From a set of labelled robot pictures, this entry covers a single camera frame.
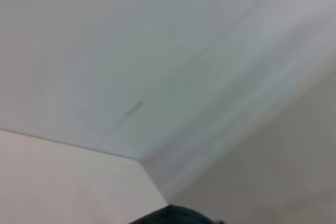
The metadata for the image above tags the dark teal insulated bag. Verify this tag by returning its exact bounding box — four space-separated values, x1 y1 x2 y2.
128 204 218 224

